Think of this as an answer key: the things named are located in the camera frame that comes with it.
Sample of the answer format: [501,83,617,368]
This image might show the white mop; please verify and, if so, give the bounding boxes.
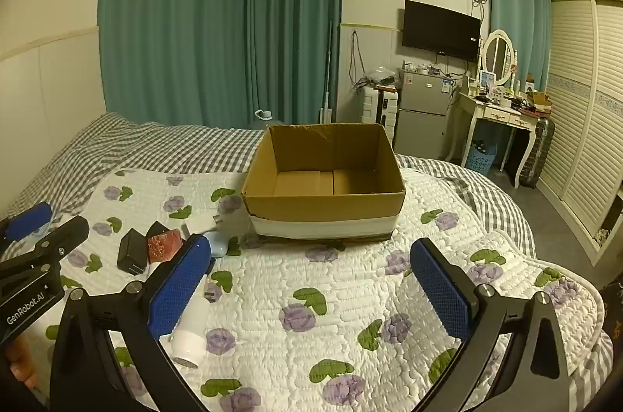
[319,21,336,124]

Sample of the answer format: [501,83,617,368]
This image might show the hanging wall cables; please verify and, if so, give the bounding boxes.
[348,30,371,89]

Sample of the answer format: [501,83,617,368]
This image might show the red patterned box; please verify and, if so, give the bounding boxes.
[146,221,183,267]

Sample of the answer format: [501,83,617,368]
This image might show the small brown box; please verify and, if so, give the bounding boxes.
[526,91,553,113]

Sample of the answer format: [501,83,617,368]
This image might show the oval white mirror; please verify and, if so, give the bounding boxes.
[479,29,517,86]

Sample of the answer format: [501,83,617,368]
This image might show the white dressing table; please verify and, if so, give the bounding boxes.
[445,91,541,189]

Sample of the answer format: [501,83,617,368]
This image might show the white louvred wardrobe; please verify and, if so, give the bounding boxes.
[538,0,623,267]

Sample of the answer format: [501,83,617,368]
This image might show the black wall television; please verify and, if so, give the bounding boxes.
[402,0,482,63]

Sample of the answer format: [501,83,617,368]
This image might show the blue laundry basket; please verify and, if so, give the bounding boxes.
[466,141,498,173]

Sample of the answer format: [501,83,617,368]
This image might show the person's left hand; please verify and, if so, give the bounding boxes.
[5,336,40,393]

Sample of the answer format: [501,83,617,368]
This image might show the cardboard box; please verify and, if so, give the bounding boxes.
[242,123,407,242]

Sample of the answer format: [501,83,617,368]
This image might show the teal curtain beside wardrobe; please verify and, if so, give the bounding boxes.
[486,0,553,92]

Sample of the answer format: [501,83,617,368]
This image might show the narrow teal curtain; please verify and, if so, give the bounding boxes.
[243,0,343,130]

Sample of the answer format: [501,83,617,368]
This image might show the light blue round object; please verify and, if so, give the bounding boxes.
[202,231,229,258]

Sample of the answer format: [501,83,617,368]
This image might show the wide teal curtain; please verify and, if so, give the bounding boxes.
[97,0,249,128]

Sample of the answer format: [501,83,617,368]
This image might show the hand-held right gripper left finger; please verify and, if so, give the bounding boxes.
[49,234,215,412]

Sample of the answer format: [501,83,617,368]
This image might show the white floral quilt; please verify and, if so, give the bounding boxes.
[29,169,604,412]

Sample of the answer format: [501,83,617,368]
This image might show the clear water jug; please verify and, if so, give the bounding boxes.
[254,109,285,128]

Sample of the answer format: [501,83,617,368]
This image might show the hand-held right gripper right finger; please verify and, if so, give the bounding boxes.
[410,238,585,412]

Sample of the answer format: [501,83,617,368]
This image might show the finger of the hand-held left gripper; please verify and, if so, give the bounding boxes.
[0,202,53,242]
[0,216,91,292]

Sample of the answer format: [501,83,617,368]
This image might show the white suitcase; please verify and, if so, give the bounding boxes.
[363,85,401,135]

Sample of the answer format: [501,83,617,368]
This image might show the grey small fridge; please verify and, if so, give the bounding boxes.
[395,69,453,160]

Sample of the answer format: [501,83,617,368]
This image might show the clear plastic bag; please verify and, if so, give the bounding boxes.
[363,68,397,88]

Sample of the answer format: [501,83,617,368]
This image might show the checkered bed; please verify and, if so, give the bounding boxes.
[0,111,614,412]

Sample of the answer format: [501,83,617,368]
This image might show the dark suitcase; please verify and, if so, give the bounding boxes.
[518,116,556,189]

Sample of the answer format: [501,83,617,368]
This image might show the black rectangular box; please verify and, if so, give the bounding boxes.
[117,229,149,275]

